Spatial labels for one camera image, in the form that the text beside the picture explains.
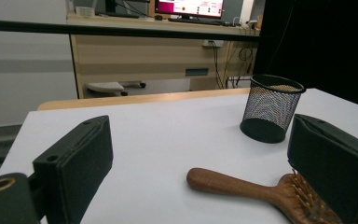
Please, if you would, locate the black curtain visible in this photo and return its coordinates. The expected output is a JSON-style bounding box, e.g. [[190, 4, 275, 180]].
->
[[253, 0, 358, 111]]

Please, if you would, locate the computer monitor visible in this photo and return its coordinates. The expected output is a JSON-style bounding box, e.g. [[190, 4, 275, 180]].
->
[[154, 0, 226, 19]]

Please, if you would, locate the black keyboard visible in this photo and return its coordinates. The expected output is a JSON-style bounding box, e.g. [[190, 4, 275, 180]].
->
[[167, 17, 224, 26]]

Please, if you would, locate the white chair base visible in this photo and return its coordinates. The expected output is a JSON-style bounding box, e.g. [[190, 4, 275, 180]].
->
[[85, 80, 147, 97]]

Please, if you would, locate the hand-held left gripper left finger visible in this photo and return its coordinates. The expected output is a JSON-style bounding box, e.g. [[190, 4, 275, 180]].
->
[[32, 115, 114, 224]]

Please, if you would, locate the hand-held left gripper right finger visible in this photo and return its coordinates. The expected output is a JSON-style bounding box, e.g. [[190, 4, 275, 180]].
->
[[286, 113, 358, 224]]

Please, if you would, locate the white box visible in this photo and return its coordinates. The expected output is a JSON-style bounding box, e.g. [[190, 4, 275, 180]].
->
[[75, 6, 96, 17]]

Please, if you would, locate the light wooden table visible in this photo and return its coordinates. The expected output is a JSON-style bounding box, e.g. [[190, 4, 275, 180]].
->
[[36, 87, 251, 111]]

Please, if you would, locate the white power outlet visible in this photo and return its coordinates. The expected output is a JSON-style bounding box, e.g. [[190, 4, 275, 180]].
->
[[202, 39, 224, 49]]

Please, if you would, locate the black mesh pen holder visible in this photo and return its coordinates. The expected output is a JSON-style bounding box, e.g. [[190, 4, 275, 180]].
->
[[239, 74, 307, 145]]

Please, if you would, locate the wooden hairbrush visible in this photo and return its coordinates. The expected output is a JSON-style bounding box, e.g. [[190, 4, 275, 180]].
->
[[186, 167, 344, 224]]

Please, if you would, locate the black horizontal frame bar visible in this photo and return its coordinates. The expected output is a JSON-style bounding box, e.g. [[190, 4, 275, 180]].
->
[[0, 18, 261, 42]]

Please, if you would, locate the bundle of desk cables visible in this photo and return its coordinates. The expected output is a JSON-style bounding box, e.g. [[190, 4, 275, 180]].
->
[[209, 40, 259, 90]]

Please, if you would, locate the light wooden desk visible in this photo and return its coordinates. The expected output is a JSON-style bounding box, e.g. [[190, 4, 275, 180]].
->
[[66, 12, 261, 100]]

